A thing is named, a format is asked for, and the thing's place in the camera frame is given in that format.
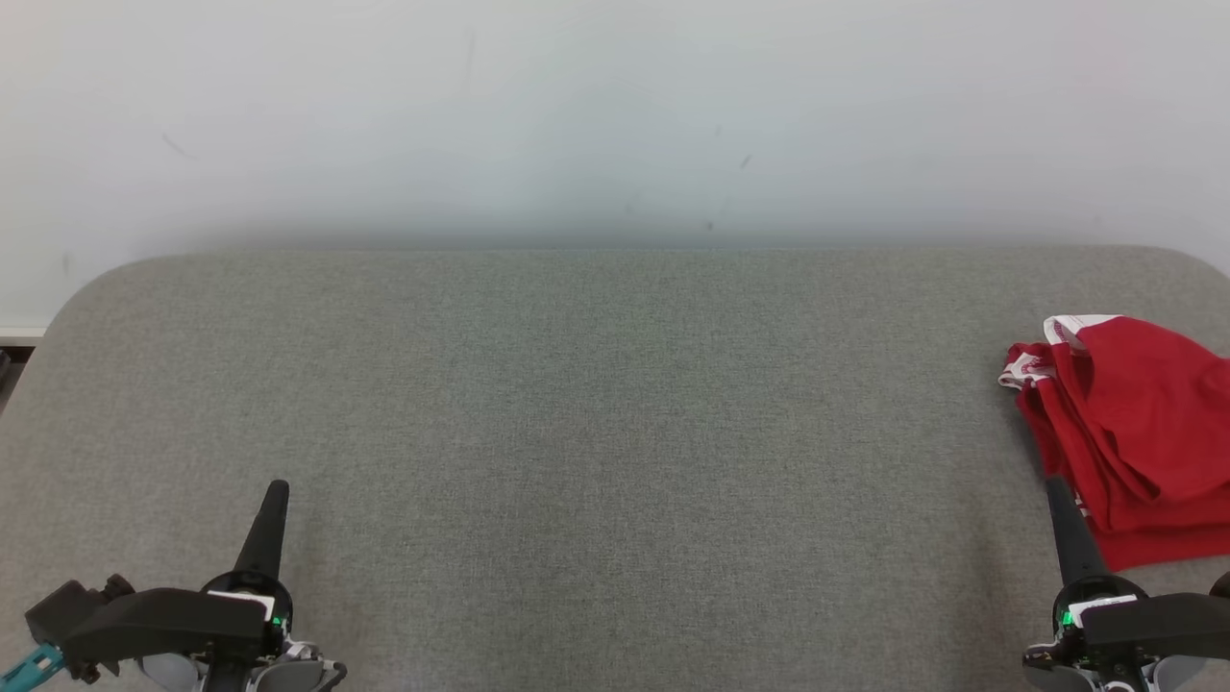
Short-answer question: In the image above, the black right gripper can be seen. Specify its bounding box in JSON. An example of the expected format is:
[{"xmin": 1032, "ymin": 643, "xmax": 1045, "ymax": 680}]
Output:
[{"xmin": 1021, "ymin": 477, "xmax": 1230, "ymax": 679}]

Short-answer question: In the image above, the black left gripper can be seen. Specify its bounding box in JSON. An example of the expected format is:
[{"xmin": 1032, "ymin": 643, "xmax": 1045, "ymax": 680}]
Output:
[{"xmin": 61, "ymin": 479, "xmax": 296, "ymax": 692}]

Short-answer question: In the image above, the red white Bulls jersey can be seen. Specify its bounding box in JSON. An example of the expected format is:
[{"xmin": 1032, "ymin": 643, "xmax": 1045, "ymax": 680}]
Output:
[{"xmin": 997, "ymin": 343, "xmax": 1230, "ymax": 573}]

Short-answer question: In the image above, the grey fabric sofa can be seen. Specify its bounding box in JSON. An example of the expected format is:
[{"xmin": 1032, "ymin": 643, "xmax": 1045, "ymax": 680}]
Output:
[{"xmin": 0, "ymin": 245, "xmax": 1230, "ymax": 692}]

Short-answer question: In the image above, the teal left camera cable plug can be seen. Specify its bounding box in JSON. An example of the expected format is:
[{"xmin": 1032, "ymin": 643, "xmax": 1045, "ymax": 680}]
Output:
[{"xmin": 0, "ymin": 642, "xmax": 64, "ymax": 691}]

